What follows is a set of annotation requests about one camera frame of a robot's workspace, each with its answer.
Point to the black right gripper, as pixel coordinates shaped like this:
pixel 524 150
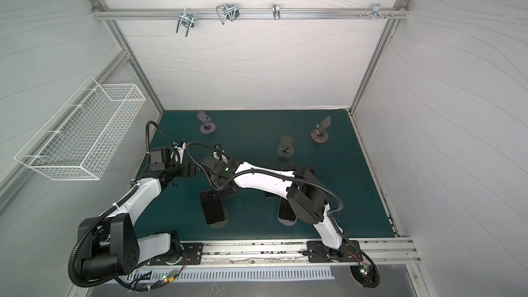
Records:
pixel 225 188

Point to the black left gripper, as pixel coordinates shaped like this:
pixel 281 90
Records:
pixel 185 171

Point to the black phone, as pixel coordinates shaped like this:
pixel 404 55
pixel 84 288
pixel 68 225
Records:
pixel 211 206
pixel 285 210

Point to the wood ring phone stand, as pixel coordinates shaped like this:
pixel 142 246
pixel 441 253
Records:
pixel 319 134

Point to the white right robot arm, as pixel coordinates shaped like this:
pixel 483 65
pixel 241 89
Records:
pixel 306 196

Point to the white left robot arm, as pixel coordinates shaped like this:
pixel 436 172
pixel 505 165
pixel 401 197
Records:
pixel 108 247

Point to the grey stand front-left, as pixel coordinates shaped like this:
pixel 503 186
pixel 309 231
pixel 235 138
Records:
pixel 221 224

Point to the grey round-base phone stand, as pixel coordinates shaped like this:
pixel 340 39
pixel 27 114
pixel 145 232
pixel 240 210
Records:
pixel 286 149

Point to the metal U-bolt clamp left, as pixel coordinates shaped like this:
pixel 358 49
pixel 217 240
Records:
pixel 185 22

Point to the metal u-bolt clamp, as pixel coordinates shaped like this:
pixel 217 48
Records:
pixel 185 22
pixel 227 12

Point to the metal U-bolt clamp middle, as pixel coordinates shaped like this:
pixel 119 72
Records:
pixel 227 12

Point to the metal clamp small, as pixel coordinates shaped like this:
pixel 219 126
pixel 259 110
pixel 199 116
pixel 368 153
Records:
pixel 276 12

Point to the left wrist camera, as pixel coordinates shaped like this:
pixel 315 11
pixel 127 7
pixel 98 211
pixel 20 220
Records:
pixel 179 148

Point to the white wire basket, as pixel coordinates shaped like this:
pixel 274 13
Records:
pixel 78 142

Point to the white slotted cable duct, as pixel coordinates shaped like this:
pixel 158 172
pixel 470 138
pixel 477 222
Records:
pixel 255 274

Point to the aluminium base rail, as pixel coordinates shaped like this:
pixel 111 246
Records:
pixel 289 253

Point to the aluminium crossbar rail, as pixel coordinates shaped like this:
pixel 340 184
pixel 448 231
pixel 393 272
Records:
pixel 246 14

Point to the metal bracket with bolts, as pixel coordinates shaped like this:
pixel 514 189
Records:
pixel 376 13

